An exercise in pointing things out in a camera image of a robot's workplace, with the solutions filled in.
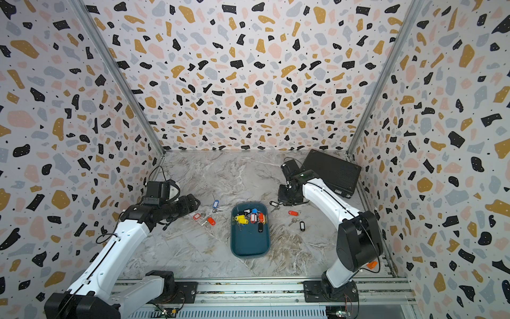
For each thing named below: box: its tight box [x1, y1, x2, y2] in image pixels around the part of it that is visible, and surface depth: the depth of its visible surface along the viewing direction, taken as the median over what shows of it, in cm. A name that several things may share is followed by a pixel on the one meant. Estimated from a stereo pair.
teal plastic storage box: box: [230, 202, 271, 259], surface depth 90 cm
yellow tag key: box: [234, 214, 250, 225], surface depth 94 cm
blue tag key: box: [211, 199, 220, 213], surface depth 100 cm
